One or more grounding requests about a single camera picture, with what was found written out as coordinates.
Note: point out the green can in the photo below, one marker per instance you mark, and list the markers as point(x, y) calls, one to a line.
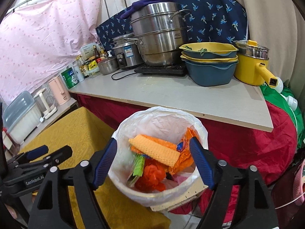
point(69, 77)

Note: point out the blue and yellow basin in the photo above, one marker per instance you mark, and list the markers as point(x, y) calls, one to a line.
point(209, 59)
point(214, 53)
point(209, 74)

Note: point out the black induction cooker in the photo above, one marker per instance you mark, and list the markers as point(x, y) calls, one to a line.
point(162, 70)

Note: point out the orange waffle cloth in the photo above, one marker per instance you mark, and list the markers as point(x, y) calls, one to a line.
point(154, 149)

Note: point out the white and green box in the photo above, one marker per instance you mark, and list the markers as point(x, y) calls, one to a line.
point(88, 51)

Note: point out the large steel steamer pot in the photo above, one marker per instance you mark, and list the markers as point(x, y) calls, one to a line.
point(159, 40)

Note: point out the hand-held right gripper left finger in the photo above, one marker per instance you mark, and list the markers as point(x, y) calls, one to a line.
point(106, 162)

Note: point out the yellow electric pot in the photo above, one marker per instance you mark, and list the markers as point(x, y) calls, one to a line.
point(245, 69)

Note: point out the small steel pot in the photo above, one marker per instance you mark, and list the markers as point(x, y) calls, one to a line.
point(108, 66)

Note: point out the pump bottle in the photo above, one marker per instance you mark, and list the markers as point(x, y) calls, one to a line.
point(109, 54)

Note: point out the yellow patterned tablecloth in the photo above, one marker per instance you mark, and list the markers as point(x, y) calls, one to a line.
point(78, 128)

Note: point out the white lined trash bin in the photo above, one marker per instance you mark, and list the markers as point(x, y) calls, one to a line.
point(152, 124)

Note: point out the pink plastic basket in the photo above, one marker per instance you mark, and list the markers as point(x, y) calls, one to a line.
point(299, 183)

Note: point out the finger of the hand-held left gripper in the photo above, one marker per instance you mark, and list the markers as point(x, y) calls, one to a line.
point(35, 153)
point(59, 156)

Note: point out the white electric kettle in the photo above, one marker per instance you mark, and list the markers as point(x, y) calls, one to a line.
point(44, 102)

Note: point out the purple cloth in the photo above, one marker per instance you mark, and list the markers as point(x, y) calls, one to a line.
point(143, 4)

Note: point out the steel rice cooker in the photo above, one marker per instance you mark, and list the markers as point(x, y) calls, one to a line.
point(127, 54)

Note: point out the brown sauce bottle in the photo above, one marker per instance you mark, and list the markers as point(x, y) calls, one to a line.
point(97, 53)

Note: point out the navy printed cloth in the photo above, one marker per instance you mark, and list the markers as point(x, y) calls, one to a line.
point(214, 4)

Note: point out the pink electric kettle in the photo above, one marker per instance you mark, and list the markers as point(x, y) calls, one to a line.
point(59, 90)

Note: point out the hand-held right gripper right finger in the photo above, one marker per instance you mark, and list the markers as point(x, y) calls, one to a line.
point(201, 162)

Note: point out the orange plastic bag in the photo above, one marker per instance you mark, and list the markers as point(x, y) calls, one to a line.
point(185, 136)

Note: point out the white plastic bottle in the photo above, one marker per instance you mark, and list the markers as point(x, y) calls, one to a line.
point(292, 103)
point(279, 85)

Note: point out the white power plug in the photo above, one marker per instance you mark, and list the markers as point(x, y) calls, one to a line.
point(41, 119)

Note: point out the red plastic bag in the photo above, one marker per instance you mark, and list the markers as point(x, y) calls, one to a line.
point(150, 174)

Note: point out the clear food container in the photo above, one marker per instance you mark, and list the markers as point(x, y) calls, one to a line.
point(94, 72)

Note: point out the green cloth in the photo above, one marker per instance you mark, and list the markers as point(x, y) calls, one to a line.
point(274, 97)

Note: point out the white dish rack clear lid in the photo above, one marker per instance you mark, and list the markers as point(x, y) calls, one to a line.
point(21, 121)

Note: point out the pink dotted cloth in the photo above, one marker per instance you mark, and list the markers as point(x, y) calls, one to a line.
point(47, 35)

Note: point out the beige curtain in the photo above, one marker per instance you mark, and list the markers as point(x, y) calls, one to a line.
point(271, 16)

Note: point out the light green wrapper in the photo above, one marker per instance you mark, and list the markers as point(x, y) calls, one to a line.
point(137, 169)

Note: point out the green vegetable leaves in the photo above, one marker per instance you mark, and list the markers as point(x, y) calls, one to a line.
point(202, 50)

